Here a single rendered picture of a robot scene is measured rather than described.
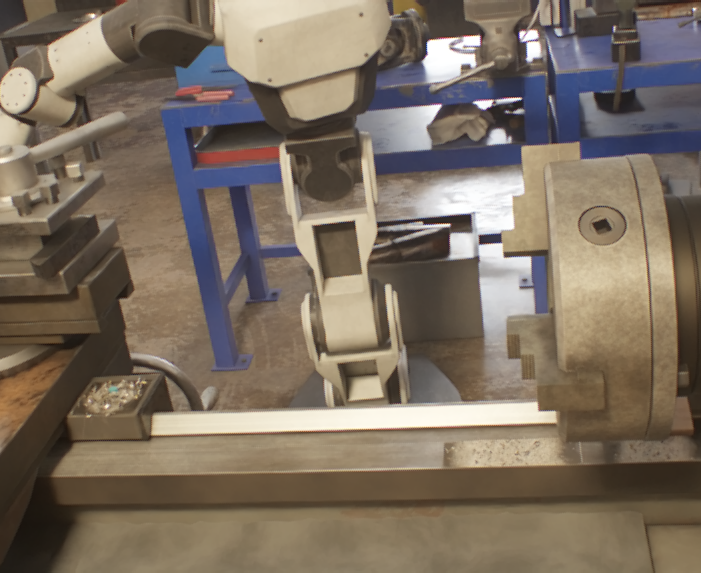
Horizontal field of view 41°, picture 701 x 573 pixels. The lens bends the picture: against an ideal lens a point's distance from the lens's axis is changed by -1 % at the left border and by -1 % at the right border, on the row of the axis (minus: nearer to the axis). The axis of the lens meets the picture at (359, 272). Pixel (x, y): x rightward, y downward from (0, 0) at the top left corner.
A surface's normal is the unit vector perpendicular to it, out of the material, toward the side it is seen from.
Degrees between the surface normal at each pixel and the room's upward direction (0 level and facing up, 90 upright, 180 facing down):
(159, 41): 133
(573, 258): 47
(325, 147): 113
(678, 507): 90
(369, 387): 42
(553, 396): 94
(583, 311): 67
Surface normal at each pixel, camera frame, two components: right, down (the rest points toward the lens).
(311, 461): -0.13, -0.90
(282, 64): 0.26, 0.70
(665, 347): -0.15, 0.29
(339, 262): 0.03, 0.59
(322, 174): 0.05, 0.75
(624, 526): -0.31, -0.80
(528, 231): -0.17, 0.00
